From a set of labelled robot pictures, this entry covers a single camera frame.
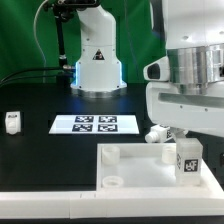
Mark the white L-shaped fence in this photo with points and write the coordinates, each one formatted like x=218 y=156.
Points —
x=119 y=202

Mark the white sheet with tags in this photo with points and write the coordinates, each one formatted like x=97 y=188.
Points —
x=94 y=124

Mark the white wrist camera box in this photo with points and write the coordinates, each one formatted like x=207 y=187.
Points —
x=158 y=71

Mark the black camera stand pole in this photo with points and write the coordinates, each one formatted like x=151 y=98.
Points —
x=63 y=11

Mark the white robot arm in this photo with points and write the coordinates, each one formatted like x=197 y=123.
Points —
x=186 y=86

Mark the white square table top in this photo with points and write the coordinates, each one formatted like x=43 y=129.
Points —
x=139 y=165

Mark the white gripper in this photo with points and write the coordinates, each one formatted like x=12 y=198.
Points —
x=197 y=113

